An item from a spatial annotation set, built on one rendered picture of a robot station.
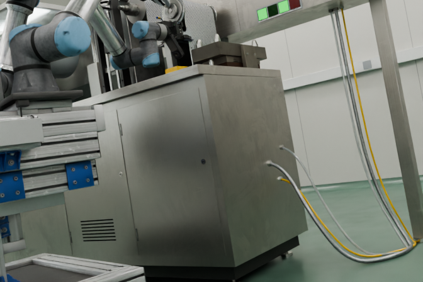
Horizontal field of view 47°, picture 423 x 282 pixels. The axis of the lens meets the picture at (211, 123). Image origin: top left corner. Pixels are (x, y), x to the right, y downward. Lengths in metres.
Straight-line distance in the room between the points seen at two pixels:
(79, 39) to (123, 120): 0.74
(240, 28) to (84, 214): 1.22
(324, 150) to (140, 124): 2.99
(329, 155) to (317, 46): 1.07
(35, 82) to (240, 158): 0.88
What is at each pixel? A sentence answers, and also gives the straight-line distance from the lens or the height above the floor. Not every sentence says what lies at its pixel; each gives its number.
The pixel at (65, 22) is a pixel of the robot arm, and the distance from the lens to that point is 1.57.
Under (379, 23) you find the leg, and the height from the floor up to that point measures 1.01.
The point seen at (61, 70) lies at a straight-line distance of 3.11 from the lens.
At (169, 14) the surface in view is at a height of 1.23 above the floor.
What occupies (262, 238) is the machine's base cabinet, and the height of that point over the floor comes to 0.16.
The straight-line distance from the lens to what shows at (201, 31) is 2.43.
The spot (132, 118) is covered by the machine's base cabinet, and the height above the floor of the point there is 0.76.
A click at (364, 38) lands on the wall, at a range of 4.74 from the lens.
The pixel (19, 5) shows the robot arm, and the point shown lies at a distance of 2.29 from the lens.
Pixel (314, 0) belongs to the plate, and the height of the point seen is 1.17.
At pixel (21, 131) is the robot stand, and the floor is 0.69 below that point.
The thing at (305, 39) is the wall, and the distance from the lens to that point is 4.97.
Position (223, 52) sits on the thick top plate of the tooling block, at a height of 0.98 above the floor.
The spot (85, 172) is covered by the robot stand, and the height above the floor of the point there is 0.55.
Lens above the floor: 0.55
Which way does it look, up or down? 3 degrees up
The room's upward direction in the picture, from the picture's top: 9 degrees counter-clockwise
